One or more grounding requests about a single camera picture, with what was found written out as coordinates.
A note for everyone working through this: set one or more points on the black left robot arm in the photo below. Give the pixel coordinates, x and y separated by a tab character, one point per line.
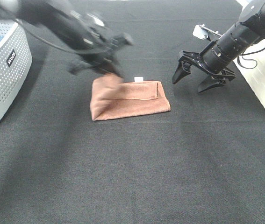
87	35

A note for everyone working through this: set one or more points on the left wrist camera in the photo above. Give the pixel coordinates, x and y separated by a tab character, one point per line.
95	19

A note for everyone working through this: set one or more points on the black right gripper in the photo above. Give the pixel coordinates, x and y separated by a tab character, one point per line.
187	59

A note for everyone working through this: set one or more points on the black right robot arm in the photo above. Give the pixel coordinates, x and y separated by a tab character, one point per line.
223	49

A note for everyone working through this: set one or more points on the brown microfiber towel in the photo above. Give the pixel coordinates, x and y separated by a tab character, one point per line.
113	99

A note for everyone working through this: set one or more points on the black table mat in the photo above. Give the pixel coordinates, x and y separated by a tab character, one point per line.
201	163

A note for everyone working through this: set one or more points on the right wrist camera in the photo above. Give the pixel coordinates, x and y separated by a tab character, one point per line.
204	33

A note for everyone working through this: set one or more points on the grey perforated laundry basket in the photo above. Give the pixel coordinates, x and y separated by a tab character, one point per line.
15	62

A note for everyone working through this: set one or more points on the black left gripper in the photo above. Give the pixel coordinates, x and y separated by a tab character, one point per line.
102	60

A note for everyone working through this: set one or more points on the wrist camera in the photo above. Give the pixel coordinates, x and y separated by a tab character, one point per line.
204	33
95	19

